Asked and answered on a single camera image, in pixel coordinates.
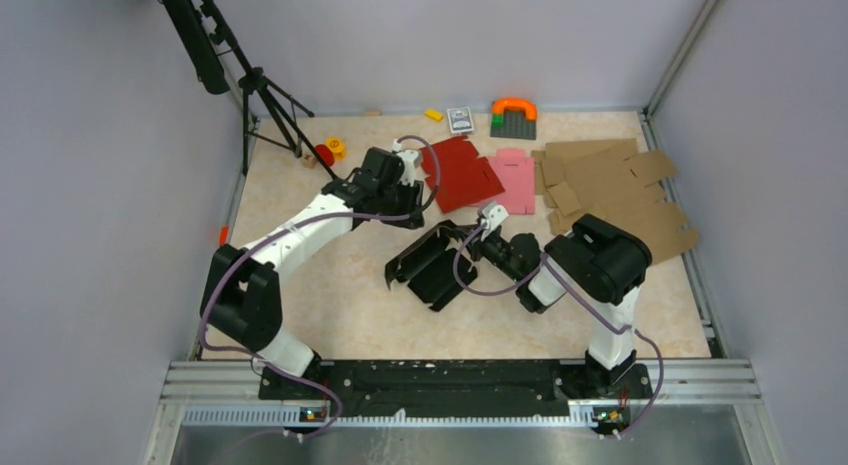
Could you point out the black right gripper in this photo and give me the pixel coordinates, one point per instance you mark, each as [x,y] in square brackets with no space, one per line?
[477,245]

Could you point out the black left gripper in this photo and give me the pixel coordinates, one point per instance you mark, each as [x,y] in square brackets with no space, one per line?
[413,199]

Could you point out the black corrugated paper box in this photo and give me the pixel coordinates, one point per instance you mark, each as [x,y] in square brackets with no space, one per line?
[426,266]

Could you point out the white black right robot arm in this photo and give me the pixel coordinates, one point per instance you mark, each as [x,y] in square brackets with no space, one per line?
[601,266]

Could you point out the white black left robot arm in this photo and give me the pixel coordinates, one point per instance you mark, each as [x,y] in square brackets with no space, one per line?
[242,296]

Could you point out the playing card deck box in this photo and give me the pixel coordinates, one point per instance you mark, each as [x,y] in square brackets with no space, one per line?
[460,121]

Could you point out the red yellow toy spool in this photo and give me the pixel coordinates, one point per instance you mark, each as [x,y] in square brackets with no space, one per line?
[332,150]

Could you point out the small wooden cube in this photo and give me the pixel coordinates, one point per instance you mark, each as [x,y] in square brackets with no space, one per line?
[309,161]

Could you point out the pink flat cardboard sheet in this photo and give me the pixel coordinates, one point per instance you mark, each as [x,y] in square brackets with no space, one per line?
[515,169]

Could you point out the red flat cardboard sheet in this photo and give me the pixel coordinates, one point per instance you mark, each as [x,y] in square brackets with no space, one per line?
[467,178]

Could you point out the yellow small block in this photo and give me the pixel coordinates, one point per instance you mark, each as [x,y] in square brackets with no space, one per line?
[434,114]

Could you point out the brown flat cardboard sheets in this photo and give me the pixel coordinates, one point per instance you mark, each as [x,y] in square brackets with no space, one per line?
[613,180]

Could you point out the grey building baseplate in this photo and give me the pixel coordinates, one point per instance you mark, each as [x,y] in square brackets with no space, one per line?
[515,126]

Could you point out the orange arch toy block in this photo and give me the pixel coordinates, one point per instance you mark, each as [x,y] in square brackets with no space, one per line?
[526,106]

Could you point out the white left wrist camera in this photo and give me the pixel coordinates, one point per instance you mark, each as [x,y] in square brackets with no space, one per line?
[411,159]

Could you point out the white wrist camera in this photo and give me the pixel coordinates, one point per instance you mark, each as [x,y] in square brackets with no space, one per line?
[490,217]
[411,159]

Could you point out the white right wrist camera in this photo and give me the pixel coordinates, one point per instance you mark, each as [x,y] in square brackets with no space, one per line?
[490,217]

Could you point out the orange clip on frame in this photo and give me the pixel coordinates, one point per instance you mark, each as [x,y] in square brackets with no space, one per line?
[223,235]

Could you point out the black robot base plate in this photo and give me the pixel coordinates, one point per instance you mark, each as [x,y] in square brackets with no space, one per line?
[455,388]

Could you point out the black camera tripod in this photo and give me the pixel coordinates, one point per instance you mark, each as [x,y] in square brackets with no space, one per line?
[222,66]

